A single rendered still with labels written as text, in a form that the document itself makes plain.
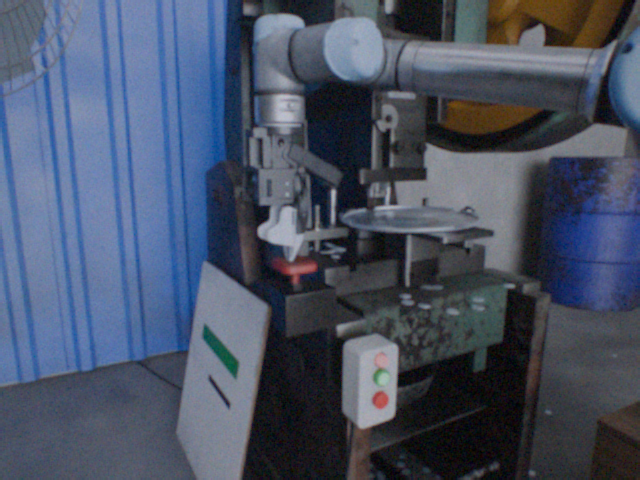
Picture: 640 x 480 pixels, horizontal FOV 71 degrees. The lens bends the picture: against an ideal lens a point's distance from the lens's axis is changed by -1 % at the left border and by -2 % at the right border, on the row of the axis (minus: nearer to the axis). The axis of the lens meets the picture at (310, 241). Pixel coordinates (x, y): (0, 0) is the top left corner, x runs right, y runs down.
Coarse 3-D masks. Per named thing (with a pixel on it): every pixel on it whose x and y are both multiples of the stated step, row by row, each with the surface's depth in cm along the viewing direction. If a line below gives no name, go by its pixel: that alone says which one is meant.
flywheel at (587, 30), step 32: (512, 0) 109; (544, 0) 104; (576, 0) 98; (608, 0) 89; (512, 32) 112; (576, 32) 98; (608, 32) 89; (448, 128) 130; (480, 128) 120; (512, 128) 113
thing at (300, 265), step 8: (296, 256) 77; (272, 264) 76; (280, 264) 73; (288, 264) 72; (296, 264) 72; (304, 264) 72; (312, 264) 73; (288, 272) 71; (296, 272) 71; (304, 272) 72; (312, 272) 73; (296, 280) 75
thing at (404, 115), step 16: (384, 32) 92; (400, 32) 99; (384, 96) 95; (400, 96) 96; (416, 96) 99; (384, 112) 94; (400, 112) 97; (416, 112) 99; (352, 128) 101; (368, 128) 96; (384, 128) 95; (400, 128) 94; (416, 128) 97; (352, 144) 102; (368, 144) 96; (384, 144) 96; (400, 144) 93; (416, 144) 97; (352, 160) 102; (368, 160) 97; (384, 160) 96; (400, 160) 96; (416, 160) 98
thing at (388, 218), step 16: (384, 208) 112; (400, 208) 112; (416, 208) 111; (432, 208) 110; (448, 208) 107; (352, 224) 94; (368, 224) 93; (384, 224) 93; (400, 224) 92; (416, 224) 92; (432, 224) 91; (448, 224) 91; (464, 224) 90
